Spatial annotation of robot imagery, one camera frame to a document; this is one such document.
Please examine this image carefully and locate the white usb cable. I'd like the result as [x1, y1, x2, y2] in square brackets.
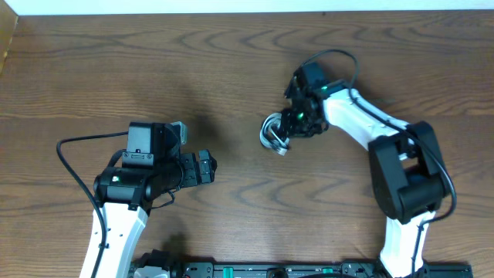
[259, 112, 290, 157]

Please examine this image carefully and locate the black usb cable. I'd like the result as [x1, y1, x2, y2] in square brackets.
[266, 121, 291, 151]

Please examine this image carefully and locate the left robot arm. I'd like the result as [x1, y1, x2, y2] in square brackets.
[80, 122, 217, 277]

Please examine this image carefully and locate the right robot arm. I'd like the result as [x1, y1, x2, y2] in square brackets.
[263, 76, 457, 277]

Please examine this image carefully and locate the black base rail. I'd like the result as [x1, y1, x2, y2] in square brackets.
[130, 262, 472, 278]

